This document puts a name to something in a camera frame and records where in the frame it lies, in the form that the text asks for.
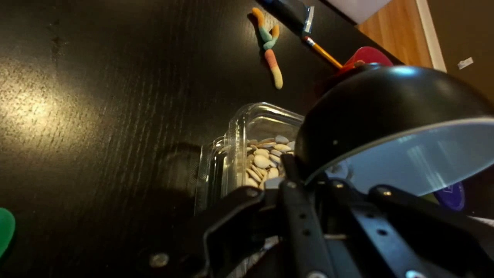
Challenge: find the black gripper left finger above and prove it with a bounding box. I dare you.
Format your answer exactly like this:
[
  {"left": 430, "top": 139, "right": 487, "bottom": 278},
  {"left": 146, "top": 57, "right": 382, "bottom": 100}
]
[{"left": 200, "top": 153, "right": 337, "bottom": 278}]

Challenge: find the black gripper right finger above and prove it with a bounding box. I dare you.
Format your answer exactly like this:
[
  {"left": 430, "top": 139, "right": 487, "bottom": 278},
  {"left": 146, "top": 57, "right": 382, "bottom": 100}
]
[{"left": 318, "top": 179, "right": 494, "bottom": 278}]

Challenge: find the black bowl white inside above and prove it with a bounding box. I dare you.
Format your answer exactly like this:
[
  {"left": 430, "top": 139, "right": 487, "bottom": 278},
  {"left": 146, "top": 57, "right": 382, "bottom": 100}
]
[{"left": 294, "top": 63, "right": 494, "bottom": 199}]

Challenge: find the clear container with grains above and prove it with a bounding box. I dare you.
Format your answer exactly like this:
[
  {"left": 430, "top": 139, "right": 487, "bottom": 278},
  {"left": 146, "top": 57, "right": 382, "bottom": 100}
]
[{"left": 195, "top": 100, "right": 306, "bottom": 214}]

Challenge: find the red bowl with snacks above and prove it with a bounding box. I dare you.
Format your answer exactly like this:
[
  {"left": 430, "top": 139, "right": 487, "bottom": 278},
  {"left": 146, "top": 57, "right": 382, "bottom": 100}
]
[{"left": 342, "top": 44, "right": 396, "bottom": 71}]

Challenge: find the wooden clothespin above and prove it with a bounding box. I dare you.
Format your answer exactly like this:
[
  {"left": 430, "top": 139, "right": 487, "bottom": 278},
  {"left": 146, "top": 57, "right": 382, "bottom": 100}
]
[{"left": 251, "top": 6, "right": 286, "bottom": 91}]

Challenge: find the orange pencil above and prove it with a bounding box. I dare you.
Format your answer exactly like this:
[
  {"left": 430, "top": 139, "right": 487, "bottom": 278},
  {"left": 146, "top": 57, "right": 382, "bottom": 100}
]
[{"left": 300, "top": 34, "right": 345, "bottom": 71}]

